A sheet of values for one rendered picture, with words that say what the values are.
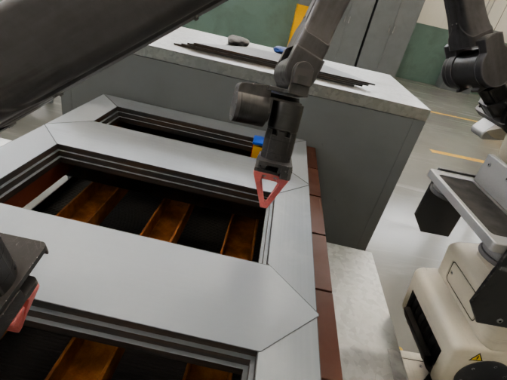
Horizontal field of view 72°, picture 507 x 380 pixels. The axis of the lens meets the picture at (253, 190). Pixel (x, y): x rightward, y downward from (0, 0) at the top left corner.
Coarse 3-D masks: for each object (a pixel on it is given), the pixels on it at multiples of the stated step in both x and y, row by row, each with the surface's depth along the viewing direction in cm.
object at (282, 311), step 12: (276, 276) 62; (276, 288) 60; (288, 288) 60; (276, 300) 57; (288, 300) 58; (300, 300) 58; (264, 312) 55; (276, 312) 55; (288, 312) 56; (300, 312) 56; (264, 324) 53; (276, 324) 53; (288, 324) 54; (300, 324) 54; (264, 336) 51; (276, 336) 51; (264, 348) 49
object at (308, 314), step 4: (304, 300) 59; (304, 304) 58; (308, 304) 58; (304, 308) 57; (308, 308) 57; (312, 308) 57; (304, 312) 56; (308, 312) 56; (312, 312) 57; (316, 312) 57; (304, 316) 56; (308, 316) 56; (312, 316) 56; (316, 316) 56; (304, 320) 55; (308, 320) 55; (304, 324) 54
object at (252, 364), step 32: (160, 128) 117; (192, 128) 117; (32, 160) 79; (64, 160) 88; (96, 160) 88; (0, 192) 70; (224, 192) 88; (256, 192) 88; (32, 320) 49; (64, 320) 49; (96, 320) 50; (160, 352) 49; (192, 352) 50; (224, 352) 49; (256, 352) 49
